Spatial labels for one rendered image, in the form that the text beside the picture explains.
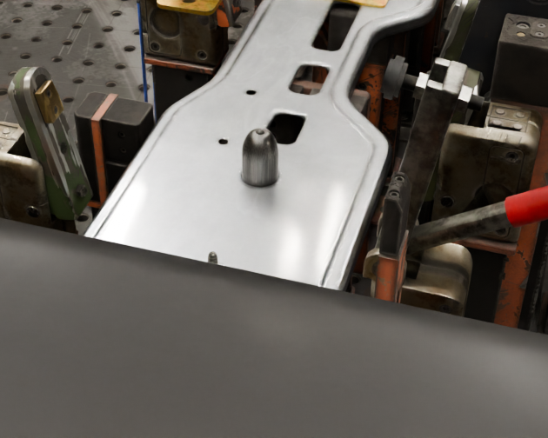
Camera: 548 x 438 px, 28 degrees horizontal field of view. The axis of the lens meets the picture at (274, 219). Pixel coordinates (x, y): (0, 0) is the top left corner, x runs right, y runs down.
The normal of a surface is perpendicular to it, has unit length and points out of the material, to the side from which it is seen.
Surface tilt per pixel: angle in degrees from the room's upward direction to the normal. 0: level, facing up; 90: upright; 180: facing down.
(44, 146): 90
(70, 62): 0
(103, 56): 0
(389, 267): 90
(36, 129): 90
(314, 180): 0
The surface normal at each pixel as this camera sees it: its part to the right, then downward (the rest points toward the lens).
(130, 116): 0.01, -0.76
